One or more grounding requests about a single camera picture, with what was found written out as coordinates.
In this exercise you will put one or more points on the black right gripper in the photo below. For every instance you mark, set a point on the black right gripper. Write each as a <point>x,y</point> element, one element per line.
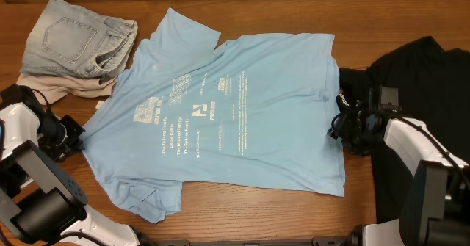
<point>345,125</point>

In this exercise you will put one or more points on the folded light blue jeans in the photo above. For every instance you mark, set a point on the folded light blue jeans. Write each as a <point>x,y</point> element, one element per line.
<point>70,40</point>

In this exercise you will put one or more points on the black t-shirt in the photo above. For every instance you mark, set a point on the black t-shirt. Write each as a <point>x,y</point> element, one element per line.
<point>433,87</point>

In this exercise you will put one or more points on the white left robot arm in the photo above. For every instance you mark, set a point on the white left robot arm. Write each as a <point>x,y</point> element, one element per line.
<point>39,200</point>

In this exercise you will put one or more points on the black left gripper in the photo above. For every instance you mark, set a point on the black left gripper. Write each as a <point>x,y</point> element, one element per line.
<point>72,129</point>

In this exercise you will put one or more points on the folded beige garment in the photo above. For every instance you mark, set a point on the folded beige garment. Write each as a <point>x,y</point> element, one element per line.
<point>56,87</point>

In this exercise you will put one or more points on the light blue printed t-shirt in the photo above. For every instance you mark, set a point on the light blue printed t-shirt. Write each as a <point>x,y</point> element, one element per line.
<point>254,112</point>

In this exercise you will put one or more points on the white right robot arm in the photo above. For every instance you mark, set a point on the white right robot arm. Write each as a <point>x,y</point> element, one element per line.
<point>436,208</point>

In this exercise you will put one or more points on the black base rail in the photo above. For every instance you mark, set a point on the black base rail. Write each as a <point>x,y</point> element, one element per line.
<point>315,241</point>

